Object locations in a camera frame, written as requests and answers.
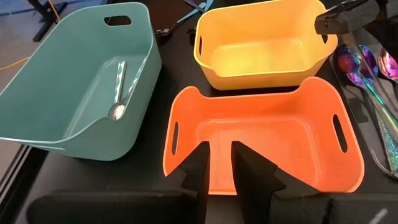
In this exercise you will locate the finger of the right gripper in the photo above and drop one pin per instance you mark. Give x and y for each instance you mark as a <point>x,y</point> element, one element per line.
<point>345,17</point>

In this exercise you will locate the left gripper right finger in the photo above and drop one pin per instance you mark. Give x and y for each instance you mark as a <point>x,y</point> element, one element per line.
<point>248,174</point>

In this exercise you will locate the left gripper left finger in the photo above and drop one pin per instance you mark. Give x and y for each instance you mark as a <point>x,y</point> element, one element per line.
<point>202,174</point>

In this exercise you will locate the iridescent purple spoon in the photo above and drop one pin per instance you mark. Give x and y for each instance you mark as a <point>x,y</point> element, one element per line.
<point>193,3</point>
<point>348,62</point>
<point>388,63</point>

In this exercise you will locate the orange plastic bin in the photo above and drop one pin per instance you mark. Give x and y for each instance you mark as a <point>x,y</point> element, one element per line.
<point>280,130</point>

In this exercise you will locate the clear plastic bin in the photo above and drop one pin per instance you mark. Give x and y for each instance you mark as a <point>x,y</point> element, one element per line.
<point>342,93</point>

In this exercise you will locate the yellow plastic bin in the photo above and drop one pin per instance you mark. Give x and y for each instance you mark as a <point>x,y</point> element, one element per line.
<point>264,53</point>

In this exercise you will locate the teal plastic bin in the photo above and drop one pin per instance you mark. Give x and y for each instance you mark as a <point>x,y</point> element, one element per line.
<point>62,77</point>

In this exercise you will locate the black tripod stand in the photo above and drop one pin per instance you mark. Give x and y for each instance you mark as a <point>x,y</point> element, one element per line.
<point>46,18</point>

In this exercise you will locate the black table frame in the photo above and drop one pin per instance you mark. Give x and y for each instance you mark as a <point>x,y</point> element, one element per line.
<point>15,174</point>

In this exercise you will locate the blue metal frame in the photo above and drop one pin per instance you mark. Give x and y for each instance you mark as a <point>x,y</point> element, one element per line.
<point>18,12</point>

